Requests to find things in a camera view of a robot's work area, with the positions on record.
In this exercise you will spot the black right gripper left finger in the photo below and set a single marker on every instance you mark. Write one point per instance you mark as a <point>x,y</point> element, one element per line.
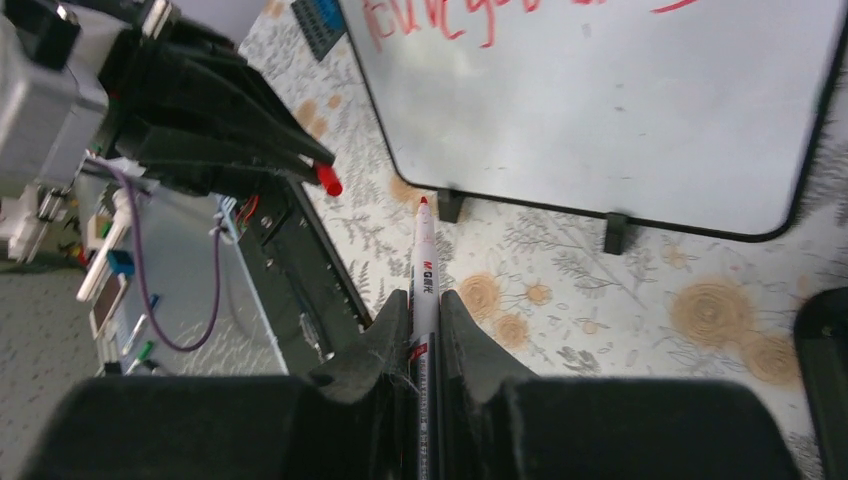
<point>345,419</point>

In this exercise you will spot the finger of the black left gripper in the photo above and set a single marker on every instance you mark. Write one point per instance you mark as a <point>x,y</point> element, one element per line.
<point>199,79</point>
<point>198,163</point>

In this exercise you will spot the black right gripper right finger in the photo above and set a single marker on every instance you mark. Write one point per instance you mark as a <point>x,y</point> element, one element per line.
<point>502,421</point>

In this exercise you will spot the white marker pen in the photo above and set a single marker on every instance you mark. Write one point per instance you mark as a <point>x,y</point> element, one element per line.
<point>424,309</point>

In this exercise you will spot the red marker cap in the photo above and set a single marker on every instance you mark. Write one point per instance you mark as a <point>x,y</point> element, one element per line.
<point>328,179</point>

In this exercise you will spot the small white whiteboard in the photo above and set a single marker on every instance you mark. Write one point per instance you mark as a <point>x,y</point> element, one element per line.
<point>695,116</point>

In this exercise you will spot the grey lego baseplate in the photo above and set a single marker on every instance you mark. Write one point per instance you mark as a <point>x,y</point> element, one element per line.
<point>320,38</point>

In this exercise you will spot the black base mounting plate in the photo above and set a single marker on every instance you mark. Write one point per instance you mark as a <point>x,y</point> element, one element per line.
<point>309,299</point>

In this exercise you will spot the floral patterned table mat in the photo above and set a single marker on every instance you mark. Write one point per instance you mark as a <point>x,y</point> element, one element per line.
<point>538,282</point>

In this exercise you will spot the blue lego brick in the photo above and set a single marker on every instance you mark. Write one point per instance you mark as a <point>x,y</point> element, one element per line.
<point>330,13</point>

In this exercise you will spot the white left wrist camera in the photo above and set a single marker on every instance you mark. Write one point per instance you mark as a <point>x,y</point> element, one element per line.
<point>52,103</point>

